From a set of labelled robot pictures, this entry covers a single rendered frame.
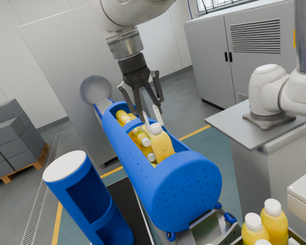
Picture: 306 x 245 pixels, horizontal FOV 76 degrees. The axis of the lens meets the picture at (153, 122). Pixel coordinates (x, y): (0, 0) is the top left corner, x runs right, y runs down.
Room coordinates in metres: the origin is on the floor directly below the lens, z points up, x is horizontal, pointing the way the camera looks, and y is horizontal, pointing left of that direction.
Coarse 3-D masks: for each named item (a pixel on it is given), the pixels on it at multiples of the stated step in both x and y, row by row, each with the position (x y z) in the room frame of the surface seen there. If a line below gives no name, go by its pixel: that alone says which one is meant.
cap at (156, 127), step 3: (153, 123) 0.59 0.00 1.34; (156, 123) 0.58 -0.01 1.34; (159, 123) 0.57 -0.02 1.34; (150, 126) 0.58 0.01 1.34; (153, 126) 0.57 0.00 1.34; (156, 126) 0.56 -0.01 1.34; (159, 126) 0.56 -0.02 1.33; (153, 129) 0.56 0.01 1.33; (156, 129) 0.55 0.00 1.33; (159, 129) 0.56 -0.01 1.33; (153, 132) 0.56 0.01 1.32; (156, 132) 0.56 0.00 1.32
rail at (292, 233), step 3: (291, 231) 0.33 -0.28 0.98; (294, 231) 0.32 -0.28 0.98; (291, 234) 0.33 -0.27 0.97; (294, 234) 0.32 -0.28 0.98; (297, 234) 0.31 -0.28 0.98; (291, 237) 0.33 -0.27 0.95; (294, 237) 0.32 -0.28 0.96; (297, 237) 0.31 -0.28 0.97; (300, 237) 0.31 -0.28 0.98; (297, 240) 0.31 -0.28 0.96; (300, 240) 0.30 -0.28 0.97; (303, 240) 0.30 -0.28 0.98; (300, 243) 0.30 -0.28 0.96; (303, 243) 0.30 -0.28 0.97
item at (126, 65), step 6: (138, 54) 0.55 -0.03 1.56; (126, 60) 0.54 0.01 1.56; (132, 60) 0.54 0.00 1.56; (138, 60) 0.54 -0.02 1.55; (144, 60) 0.56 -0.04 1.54; (120, 66) 0.56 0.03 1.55; (126, 66) 0.54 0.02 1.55; (132, 66) 0.54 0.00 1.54; (138, 66) 0.54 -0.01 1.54; (144, 66) 0.55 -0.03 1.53; (126, 72) 0.55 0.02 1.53; (132, 72) 0.56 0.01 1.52; (138, 72) 0.57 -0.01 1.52; (144, 72) 0.57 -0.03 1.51; (150, 72) 0.58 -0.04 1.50; (126, 78) 0.56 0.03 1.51; (132, 78) 0.56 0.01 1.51; (138, 78) 0.56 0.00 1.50; (132, 84) 0.56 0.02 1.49; (138, 84) 0.56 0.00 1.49; (144, 84) 0.57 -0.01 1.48
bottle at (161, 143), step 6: (162, 132) 0.57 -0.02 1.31; (156, 138) 0.55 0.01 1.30; (162, 138) 0.55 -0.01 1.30; (168, 138) 0.56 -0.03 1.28; (156, 144) 0.55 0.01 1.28; (162, 144) 0.54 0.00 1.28; (168, 144) 0.55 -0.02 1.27; (156, 150) 0.55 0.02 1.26; (162, 150) 0.54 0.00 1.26; (168, 150) 0.54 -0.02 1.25; (156, 156) 0.55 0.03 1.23; (162, 156) 0.54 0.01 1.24; (168, 156) 0.54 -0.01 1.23
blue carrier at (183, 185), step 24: (120, 144) 0.80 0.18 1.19; (144, 168) 0.55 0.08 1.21; (168, 168) 0.48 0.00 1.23; (192, 168) 0.48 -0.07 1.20; (216, 168) 0.50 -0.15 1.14; (144, 192) 0.48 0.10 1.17; (168, 192) 0.45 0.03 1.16; (192, 192) 0.47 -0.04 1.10; (216, 192) 0.49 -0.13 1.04; (168, 216) 0.44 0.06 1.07; (192, 216) 0.46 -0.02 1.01
